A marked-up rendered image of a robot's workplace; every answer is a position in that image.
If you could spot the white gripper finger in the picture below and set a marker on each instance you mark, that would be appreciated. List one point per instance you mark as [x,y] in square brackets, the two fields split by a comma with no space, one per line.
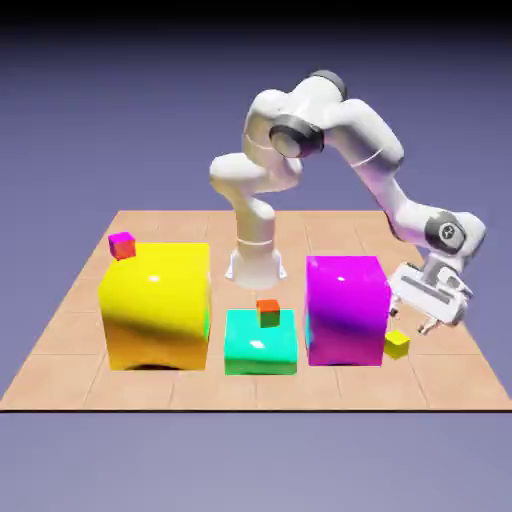
[394,305]
[427,326]

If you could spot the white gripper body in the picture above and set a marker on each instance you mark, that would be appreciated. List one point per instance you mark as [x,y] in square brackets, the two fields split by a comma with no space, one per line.
[424,294]

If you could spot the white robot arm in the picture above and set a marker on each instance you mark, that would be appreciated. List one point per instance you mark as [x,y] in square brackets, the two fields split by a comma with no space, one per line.
[372,140]

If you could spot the small yellow cube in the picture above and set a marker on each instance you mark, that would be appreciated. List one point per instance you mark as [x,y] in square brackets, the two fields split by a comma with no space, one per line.
[396,344]

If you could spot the small orange cube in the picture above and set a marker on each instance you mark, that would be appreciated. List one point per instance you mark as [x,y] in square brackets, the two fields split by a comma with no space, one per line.
[268,312]

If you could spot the small magenta cube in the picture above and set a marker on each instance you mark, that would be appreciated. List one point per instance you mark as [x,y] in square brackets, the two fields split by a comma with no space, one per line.
[122,244]

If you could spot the large magenta box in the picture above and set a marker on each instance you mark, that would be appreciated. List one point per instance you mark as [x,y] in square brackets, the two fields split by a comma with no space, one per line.
[346,312]

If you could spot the large cyan box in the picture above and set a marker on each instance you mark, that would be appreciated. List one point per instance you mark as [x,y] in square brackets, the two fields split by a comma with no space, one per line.
[260,344]

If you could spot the large yellow box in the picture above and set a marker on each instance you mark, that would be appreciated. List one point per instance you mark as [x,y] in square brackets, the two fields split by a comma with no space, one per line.
[156,304]

